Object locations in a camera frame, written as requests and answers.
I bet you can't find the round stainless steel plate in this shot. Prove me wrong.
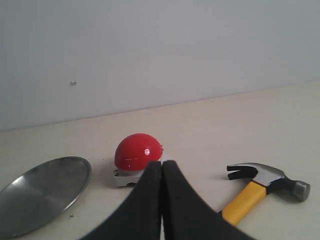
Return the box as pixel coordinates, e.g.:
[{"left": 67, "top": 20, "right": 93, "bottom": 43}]
[{"left": 0, "top": 156, "right": 92, "bottom": 239}]

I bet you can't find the red dome push button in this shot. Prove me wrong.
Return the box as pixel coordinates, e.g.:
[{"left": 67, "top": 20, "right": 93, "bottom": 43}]
[{"left": 113, "top": 133, "right": 169, "bottom": 188}]

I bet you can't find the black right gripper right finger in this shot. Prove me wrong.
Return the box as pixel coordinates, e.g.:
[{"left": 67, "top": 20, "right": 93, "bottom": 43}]
[{"left": 161, "top": 160, "right": 252, "bottom": 240}]

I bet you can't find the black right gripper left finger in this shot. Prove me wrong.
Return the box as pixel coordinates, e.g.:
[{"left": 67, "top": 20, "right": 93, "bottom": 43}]
[{"left": 82, "top": 161, "right": 162, "bottom": 240}]

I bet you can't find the yellow black claw hammer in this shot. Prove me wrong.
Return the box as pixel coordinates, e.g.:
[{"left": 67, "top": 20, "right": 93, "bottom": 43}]
[{"left": 220, "top": 162, "right": 311, "bottom": 225}]

